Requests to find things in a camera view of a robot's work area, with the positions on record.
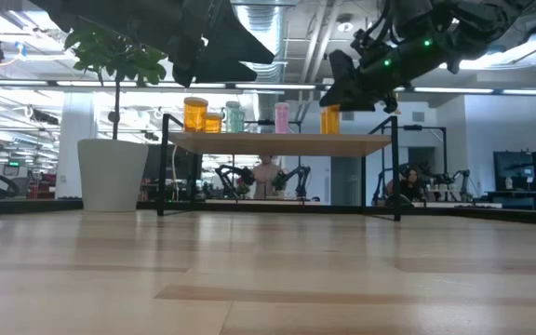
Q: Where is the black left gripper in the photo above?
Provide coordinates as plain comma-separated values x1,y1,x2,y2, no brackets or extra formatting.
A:
126,0,276,88

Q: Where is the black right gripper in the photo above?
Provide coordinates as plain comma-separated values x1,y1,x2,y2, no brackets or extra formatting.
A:
318,0,436,114

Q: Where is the wide orange medicine bottle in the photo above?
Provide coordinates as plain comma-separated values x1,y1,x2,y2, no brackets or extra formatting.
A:
319,104,342,136

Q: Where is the tall pink medicine bottle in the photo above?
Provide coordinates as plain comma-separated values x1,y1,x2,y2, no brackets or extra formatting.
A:
274,101,291,135

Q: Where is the long led light bar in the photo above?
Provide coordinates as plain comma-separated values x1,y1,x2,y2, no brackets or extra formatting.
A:
0,77,536,97

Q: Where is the black background robot station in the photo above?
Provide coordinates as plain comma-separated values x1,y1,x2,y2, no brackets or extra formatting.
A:
215,163,256,200
275,165,314,201

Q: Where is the green leafy potted tree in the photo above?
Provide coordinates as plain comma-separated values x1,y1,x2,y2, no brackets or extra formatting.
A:
62,22,169,141

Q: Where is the person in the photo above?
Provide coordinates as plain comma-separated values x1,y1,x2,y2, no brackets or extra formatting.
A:
386,167,430,206
251,154,284,200

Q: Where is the white plant pot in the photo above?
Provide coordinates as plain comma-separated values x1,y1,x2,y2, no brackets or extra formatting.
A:
76,138,150,213

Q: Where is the black background equipment cabinet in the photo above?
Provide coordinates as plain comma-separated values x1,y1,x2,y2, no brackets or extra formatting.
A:
485,147,536,211

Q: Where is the silver round ventilation duct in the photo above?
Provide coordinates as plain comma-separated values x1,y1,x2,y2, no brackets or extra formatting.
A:
234,0,292,85

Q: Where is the wooden shelf black frame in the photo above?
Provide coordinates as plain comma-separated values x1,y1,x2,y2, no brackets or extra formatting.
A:
156,113,403,222

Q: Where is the black metal background frame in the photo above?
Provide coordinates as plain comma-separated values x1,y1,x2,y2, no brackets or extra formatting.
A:
402,123,449,187

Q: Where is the black aluminium rail frame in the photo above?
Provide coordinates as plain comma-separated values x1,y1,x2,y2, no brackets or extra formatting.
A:
402,203,536,228
0,197,163,216

